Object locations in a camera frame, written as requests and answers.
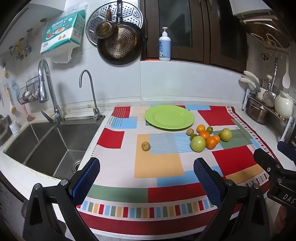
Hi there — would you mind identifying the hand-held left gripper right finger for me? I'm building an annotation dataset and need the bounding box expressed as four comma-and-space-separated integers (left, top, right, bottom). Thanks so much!
193, 158, 271, 241

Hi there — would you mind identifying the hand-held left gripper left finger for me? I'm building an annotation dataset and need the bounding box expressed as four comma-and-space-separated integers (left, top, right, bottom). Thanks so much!
22, 157, 101, 241

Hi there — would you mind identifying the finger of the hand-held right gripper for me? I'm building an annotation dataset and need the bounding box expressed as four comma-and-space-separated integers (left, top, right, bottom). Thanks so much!
254, 149, 288, 179
277, 141, 296, 163

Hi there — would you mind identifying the large green apple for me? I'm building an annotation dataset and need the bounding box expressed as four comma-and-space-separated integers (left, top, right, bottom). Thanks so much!
190, 136, 206, 153

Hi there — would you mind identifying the yellow-green apple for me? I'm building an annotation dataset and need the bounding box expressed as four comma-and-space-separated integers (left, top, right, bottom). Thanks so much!
219, 128, 233, 142

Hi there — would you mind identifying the green plate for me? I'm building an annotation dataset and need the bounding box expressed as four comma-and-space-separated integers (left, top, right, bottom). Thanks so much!
145, 105, 195, 131

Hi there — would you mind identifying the steel dish rack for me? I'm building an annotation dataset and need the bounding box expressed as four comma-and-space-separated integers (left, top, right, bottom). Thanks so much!
242, 88, 296, 144

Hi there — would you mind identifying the white ceramic pitcher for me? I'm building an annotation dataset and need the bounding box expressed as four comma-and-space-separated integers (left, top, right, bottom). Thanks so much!
274, 90, 295, 120

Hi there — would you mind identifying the colourful patchwork tablecloth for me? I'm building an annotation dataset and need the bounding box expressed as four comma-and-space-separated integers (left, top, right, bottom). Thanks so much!
77, 105, 281, 234

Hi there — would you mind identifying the steel pot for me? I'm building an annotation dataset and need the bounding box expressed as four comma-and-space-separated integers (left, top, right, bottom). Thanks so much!
245, 100, 270, 126

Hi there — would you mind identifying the steel kitchen sink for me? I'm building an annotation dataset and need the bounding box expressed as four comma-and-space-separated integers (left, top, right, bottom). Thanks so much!
3, 122, 103, 180

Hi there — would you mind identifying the metal skimmer ladle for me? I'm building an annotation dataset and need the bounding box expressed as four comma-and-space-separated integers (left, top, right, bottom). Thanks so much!
262, 56, 278, 107

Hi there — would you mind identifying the white plastic spoon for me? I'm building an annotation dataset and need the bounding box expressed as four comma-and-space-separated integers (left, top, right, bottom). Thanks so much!
282, 58, 291, 89

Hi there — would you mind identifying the slim gooseneck faucet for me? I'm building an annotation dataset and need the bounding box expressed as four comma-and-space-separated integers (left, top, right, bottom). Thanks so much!
79, 70, 102, 121

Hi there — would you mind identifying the small white cup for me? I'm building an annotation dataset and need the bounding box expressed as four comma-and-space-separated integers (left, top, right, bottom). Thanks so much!
9, 120, 19, 135

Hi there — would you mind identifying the large chrome faucet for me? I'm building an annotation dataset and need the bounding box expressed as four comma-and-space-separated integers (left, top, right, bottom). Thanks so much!
38, 59, 65, 124

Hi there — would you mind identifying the black frying pan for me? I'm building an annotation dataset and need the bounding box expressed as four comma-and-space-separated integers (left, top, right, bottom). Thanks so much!
97, 0, 146, 65

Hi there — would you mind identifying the white pump soap bottle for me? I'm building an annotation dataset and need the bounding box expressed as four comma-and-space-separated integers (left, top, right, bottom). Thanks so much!
159, 27, 172, 62

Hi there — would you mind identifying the green white paper towel pack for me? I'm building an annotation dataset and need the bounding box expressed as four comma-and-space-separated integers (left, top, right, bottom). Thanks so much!
40, 10, 86, 55

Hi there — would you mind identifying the small brass pot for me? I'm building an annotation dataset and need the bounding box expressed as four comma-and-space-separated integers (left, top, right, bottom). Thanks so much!
95, 6, 119, 39

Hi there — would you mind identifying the perforated steel steamer plate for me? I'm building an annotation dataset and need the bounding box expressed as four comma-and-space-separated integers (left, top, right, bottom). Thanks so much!
85, 3, 144, 47

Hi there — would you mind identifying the white handled knife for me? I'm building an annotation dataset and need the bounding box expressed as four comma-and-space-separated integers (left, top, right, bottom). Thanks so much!
243, 71, 260, 87
239, 77, 257, 92

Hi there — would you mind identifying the black wire basket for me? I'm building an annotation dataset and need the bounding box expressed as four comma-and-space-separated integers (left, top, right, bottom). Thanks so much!
17, 76, 40, 105

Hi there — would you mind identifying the wooden handled brush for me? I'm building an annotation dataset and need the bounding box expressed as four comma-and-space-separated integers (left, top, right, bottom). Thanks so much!
6, 88, 16, 114

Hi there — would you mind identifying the wall rack with cutting boards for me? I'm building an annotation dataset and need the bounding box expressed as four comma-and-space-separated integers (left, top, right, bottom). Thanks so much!
239, 14, 292, 50

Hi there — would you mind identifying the dark wooden window frame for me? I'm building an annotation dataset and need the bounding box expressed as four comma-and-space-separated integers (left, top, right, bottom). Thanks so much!
140, 0, 248, 72

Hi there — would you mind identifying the wall hook rack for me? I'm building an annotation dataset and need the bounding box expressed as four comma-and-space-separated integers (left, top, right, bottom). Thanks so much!
9, 28, 33, 61

